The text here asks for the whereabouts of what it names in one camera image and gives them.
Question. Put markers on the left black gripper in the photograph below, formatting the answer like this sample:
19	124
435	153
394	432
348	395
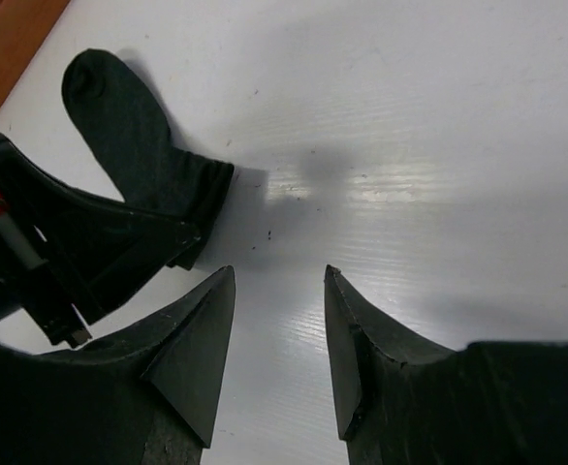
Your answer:
103	252

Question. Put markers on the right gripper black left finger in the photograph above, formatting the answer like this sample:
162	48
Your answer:
146	394

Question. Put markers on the orange compartment tray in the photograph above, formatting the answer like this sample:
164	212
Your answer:
24	25

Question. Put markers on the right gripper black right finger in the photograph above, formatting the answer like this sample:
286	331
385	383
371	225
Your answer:
400	398

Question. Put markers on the black sock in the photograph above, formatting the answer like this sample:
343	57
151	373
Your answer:
129	135

